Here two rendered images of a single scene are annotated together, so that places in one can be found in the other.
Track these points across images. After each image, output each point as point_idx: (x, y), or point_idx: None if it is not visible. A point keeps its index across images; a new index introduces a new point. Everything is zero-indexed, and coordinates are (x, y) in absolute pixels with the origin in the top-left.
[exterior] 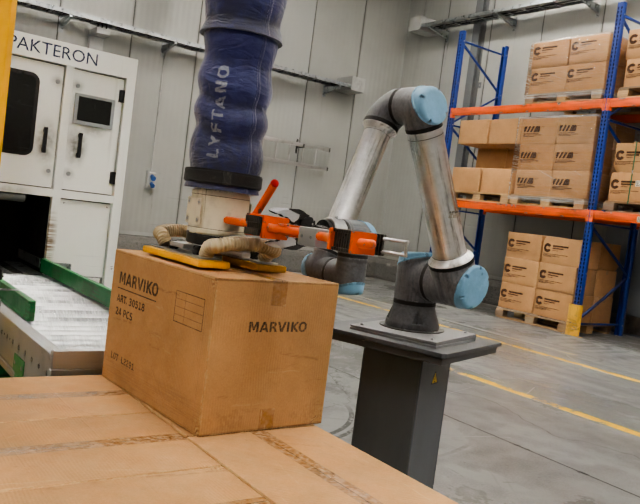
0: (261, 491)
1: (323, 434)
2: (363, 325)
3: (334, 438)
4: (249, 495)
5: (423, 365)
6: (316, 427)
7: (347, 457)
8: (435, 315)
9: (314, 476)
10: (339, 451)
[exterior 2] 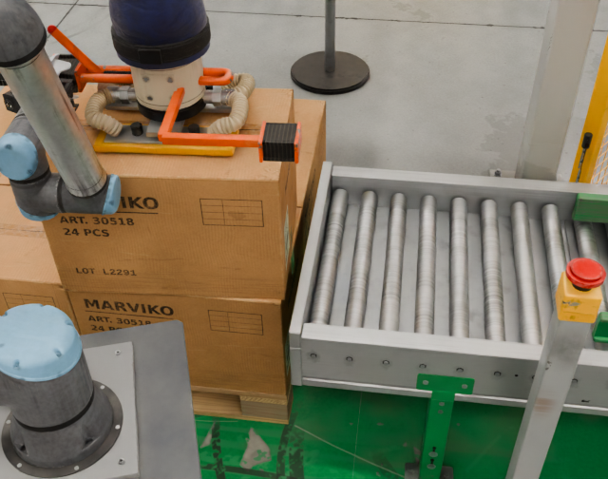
0: (1, 185)
1: (41, 274)
2: (114, 354)
3: (28, 276)
4: (3, 179)
5: None
6: (58, 280)
7: None
8: (11, 420)
9: None
10: (5, 260)
